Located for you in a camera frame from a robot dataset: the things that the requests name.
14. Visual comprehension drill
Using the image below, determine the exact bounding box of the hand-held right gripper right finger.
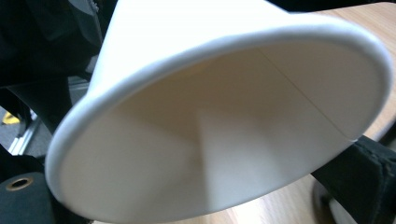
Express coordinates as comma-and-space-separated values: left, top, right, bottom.
311, 134, 396, 224

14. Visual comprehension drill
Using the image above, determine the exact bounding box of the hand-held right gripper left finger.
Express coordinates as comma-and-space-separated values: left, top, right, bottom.
0, 172, 89, 224

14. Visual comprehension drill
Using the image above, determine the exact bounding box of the single white paper cup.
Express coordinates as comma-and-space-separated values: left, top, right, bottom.
44, 0, 394, 224

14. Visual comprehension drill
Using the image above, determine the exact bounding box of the yellow black tape strip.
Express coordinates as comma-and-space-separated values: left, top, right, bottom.
1, 111, 21, 126

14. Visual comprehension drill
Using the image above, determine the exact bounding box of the metal floor rail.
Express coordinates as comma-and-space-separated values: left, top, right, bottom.
7, 116, 43, 157

